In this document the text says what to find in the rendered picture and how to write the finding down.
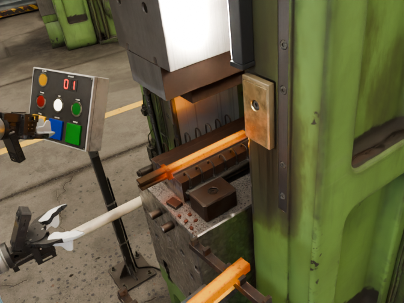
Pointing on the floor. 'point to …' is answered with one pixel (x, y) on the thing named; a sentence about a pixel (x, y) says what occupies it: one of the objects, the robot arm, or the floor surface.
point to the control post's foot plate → (136, 279)
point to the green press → (77, 22)
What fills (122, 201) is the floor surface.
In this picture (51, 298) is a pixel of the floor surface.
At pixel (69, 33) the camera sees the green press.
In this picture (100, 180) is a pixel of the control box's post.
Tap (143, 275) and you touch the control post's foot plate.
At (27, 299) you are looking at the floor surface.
